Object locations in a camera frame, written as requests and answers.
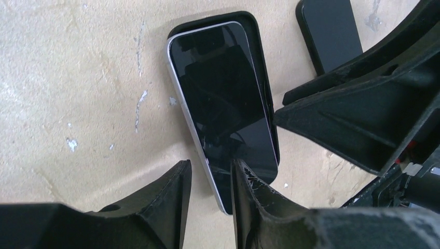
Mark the large black phone case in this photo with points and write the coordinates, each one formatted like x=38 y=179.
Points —
x=261 y=79

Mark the black phone silver frame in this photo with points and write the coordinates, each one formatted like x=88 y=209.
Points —
x=220 y=113

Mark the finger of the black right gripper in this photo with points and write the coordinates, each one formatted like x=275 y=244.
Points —
x=420 y=20

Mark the black phone dark frame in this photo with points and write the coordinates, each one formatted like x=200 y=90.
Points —
x=330 y=32

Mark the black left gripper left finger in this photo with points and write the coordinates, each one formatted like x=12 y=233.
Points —
x=153 y=217

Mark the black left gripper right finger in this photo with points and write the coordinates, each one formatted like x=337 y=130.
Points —
x=264 y=218

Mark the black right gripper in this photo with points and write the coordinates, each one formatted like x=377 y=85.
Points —
x=373 y=123

